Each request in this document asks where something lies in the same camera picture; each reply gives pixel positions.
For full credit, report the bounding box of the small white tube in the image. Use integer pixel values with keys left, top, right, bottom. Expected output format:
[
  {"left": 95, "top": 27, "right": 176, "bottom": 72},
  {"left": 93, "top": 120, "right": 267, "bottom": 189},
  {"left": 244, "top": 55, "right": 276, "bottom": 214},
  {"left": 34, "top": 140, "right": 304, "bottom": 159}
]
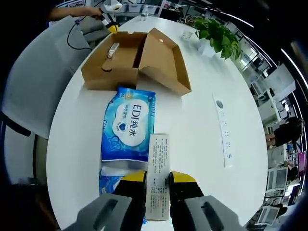
[{"left": 107, "top": 42, "right": 120, "bottom": 60}]

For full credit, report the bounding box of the black cable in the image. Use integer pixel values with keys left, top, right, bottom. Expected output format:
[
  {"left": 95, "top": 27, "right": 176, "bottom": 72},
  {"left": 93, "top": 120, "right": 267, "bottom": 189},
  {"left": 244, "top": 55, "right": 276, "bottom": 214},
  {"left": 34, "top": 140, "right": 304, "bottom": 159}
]
[{"left": 66, "top": 14, "right": 106, "bottom": 51}]

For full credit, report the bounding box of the blue wet wipes soft pack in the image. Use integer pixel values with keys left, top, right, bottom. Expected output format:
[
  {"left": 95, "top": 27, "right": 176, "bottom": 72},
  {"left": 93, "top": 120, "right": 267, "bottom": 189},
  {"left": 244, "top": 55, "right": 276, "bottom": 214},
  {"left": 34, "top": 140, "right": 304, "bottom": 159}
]
[{"left": 101, "top": 87, "right": 156, "bottom": 169}]

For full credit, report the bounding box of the blue white patterned packet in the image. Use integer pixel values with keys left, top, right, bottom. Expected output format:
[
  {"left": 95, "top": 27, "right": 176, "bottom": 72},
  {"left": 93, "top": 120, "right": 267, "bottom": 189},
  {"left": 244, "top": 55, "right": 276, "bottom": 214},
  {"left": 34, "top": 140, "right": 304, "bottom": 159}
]
[{"left": 98, "top": 167, "right": 145, "bottom": 196}]

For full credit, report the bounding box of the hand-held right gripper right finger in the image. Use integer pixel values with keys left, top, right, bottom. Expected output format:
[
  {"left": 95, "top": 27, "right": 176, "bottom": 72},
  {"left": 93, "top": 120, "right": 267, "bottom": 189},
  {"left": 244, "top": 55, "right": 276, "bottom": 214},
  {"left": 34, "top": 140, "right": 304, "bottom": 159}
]
[{"left": 169, "top": 170, "right": 244, "bottom": 231}]

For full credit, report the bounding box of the white office chair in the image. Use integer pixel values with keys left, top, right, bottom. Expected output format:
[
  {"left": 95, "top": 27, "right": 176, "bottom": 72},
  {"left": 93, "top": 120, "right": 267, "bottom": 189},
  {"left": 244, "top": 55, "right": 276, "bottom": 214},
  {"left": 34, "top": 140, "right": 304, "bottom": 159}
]
[
  {"left": 258, "top": 206, "right": 280, "bottom": 225},
  {"left": 267, "top": 167, "right": 289, "bottom": 191}
]

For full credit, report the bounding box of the purple display screen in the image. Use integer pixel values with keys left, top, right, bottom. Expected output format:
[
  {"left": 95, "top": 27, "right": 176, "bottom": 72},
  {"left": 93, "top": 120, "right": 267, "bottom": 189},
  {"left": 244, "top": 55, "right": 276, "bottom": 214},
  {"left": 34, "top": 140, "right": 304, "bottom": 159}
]
[{"left": 297, "top": 151, "right": 308, "bottom": 170}]

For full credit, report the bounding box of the brown cardboard shoe box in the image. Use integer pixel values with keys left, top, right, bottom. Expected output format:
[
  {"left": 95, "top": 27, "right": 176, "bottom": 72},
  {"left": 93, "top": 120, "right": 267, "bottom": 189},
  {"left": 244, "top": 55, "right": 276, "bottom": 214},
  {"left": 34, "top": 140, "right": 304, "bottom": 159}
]
[{"left": 81, "top": 27, "right": 192, "bottom": 96}]

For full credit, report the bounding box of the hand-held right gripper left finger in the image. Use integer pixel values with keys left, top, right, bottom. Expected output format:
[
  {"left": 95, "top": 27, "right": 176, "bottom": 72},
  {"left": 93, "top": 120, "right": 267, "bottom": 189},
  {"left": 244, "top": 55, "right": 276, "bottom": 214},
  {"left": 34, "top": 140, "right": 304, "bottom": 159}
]
[{"left": 64, "top": 169, "right": 148, "bottom": 231}]

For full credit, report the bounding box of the grey mesh office chair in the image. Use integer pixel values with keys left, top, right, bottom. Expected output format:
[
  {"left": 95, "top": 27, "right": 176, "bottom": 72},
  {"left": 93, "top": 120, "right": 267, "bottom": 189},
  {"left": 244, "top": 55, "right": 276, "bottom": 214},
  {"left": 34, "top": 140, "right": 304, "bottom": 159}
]
[{"left": 1, "top": 15, "right": 114, "bottom": 140}]

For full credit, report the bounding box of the green potted plant white pot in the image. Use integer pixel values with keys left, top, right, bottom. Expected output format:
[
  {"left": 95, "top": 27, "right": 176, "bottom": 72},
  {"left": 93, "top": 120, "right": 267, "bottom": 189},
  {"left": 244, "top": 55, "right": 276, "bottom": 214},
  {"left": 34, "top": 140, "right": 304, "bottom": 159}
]
[{"left": 192, "top": 17, "right": 243, "bottom": 60}]

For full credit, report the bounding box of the long white printed carton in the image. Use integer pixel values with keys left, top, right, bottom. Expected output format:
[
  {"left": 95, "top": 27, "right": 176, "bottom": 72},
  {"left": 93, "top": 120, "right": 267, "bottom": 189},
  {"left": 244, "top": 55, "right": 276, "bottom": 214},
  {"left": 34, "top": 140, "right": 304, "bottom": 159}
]
[{"left": 145, "top": 133, "right": 172, "bottom": 221}]

